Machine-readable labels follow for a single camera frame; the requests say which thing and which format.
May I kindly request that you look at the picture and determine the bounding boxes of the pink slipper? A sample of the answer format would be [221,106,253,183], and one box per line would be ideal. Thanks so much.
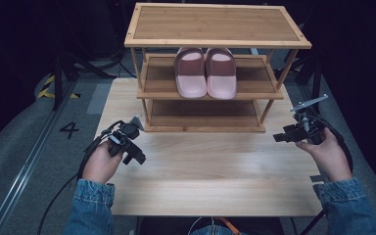
[173,46,208,99]
[204,46,238,100]

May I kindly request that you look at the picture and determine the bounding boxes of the person's right hand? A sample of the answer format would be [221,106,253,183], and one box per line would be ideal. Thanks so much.
[295,126,354,183]

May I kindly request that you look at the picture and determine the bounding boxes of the person's denim legs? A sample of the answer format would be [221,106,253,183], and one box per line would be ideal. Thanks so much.
[189,224,253,235]

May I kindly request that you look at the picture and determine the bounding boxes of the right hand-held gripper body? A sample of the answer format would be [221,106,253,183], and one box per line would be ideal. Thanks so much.
[288,93,330,146]

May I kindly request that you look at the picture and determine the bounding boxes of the black metal stand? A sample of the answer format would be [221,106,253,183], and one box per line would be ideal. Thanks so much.
[273,48,324,110]
[51,48,116,112]

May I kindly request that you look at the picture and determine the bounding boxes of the metal floor rail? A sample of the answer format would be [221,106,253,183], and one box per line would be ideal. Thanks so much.
[0,81,76,235]

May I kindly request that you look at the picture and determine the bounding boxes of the thin white cable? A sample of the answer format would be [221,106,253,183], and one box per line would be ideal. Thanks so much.
[186,216,217,235]

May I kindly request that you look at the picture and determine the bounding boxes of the yellow black floor tape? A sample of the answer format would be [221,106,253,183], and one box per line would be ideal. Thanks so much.
[37,74,81,100]

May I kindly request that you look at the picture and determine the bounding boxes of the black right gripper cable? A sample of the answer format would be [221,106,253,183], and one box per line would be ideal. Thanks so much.
[302,114,354,172]

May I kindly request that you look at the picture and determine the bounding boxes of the wooden shoe rack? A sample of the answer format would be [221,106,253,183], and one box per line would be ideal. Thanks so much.
[123,2,313,133]

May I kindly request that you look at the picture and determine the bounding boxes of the orange strap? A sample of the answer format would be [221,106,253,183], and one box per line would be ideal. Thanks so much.
[216,216,242,235]

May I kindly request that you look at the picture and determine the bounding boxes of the person's left hand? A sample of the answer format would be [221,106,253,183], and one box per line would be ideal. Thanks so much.
[81,140,124,185]

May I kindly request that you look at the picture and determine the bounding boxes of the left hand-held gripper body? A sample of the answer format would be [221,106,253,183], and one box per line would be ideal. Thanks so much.
[100,115,145,159]

